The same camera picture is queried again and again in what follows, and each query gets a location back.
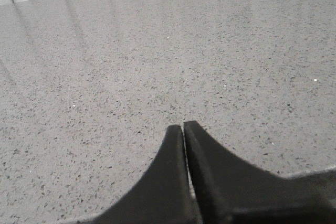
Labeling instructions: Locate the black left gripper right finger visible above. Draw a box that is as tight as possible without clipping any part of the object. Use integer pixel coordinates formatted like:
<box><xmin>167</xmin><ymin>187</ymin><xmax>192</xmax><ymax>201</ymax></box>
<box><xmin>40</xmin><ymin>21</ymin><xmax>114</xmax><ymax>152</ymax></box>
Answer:
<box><xmin>184</xmin><ymin>121</ymin><xmax>335</xmax><ymax>223</ymax></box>

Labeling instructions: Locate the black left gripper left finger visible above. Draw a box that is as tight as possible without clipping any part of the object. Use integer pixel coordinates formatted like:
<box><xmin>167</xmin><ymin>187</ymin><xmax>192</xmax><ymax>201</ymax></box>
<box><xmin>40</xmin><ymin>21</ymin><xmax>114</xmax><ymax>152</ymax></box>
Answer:
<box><xmin>94</xmin><ymin>125</ymin><xmax>196</xmax><ymax>223</ymax></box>

